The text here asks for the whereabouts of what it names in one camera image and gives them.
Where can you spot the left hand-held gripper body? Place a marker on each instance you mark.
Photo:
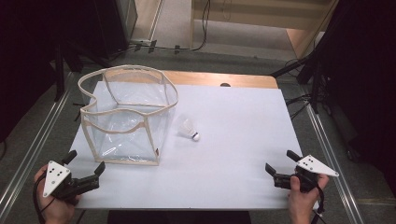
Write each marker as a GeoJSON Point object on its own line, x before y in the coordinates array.
{"type": "Point", "coordinates": [56, 178]}

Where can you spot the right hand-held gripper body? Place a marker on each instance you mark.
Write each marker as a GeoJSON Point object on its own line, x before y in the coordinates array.
{"type": "Point", "coordinates": [306, 174]}

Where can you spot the person's right hand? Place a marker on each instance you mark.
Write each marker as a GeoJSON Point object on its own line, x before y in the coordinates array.
{"type": "Point", "coordinates": [301, 202]}

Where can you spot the person's left hand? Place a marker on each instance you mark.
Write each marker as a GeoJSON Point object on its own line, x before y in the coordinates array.
{"type": "Point", "coordinates": [56, 208]}

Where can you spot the white board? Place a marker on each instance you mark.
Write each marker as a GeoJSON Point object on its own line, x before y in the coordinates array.
{"type": "Point", "coordinates": [243, 149]}

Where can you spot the clear bag with beige trim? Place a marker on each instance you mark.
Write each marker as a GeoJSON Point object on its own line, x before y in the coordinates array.
{"type": "Point", "coordinates": [127, 118]}

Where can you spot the black metal stand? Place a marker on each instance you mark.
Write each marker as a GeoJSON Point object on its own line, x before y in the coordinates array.
{"type": "Point", "coordinates": [59, 71]}
{"type": "Point", "coordinates": [313, 77]}

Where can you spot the white shuttlecock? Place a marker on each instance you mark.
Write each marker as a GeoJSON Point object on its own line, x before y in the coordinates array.
{"type": "Point", "coordinates": [189, 129]}

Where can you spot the wooden table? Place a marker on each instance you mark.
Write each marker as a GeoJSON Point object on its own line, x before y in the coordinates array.
{"type": "Point", "coordinates": [199, 79]}

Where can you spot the black cabinet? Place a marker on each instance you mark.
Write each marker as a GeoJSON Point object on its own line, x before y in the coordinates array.
{"type": "Point", "coordinates": [120, 25]}

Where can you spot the light wooden furniture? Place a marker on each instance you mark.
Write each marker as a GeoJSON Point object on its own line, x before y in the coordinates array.
{"type": "Point", "coordinates": [249, 18]}

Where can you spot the metal floor rail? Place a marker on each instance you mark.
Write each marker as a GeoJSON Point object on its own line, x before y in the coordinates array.
{"type": "Point", "coordinates": [31, 155]}
{"type": "Point", "coordinates": [333, 161]}

